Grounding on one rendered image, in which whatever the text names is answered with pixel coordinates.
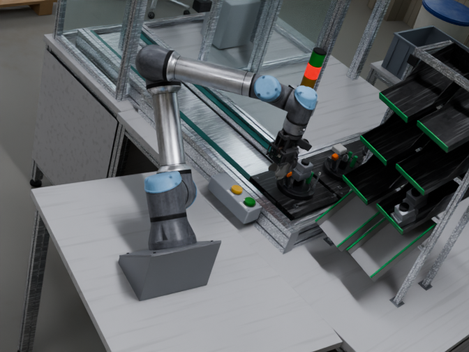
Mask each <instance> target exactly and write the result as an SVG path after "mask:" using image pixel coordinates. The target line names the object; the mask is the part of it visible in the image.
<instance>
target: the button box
mask: <svg viewBox="0 0 469 352"><path fill-rule="evenodd" d="M233 185H239V184H238V183H236V182H235V181H234V180H233V179H232V178H231V176H229V175H228V174H227V173H226V172H222V173H219V174H216V175H212V176H211V178H210V180H209V185H208V187H207V188H208V189H209V190H210V191H211V192H212V193H213V194H214V195H215V196H216V197H217V198H218V199H219V200H220V201H221V202H222V203H223V204H224V206H226V207H227V208H228V209H229V210H230V211H231V212H232V213H233V214H234V215H235V216H236V217H237V218H238V219H239V220H240V221H241V222H242V223H243V224H245V223H248V222H251V221H254V220H256V219H258V217H259V215H260V211H261V209H262V206H261V205H260V204H259V203H258V202H257V201H256V200H255V199H254V198H253V197H252V196H250V195H249V194H248V193H247V192H246V191H245V190H244V189H243V188H242V189H243V191H242V193H241V194H235V193H233V192H232V191H231V188H232V186H233ZM239 186H240V185H239ZM246 197H251V198H253V199H254V200H255V205H254V206H252V207H250V206H248V205H246V204H245V203H244V199H245V198H246Z"/></svg>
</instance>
